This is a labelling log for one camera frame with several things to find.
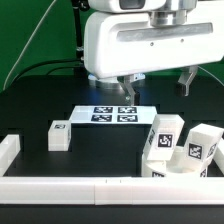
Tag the black pole with cables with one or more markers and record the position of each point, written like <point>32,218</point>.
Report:
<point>77,6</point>

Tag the white round stool seat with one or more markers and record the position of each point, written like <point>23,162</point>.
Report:
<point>172,168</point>

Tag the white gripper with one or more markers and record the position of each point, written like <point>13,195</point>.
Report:
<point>124,37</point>

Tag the white marker sheet with tags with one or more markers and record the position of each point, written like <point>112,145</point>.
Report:
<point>113,114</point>

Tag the white U-shaped fence frame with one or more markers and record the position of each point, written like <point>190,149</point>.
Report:
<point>102,191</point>

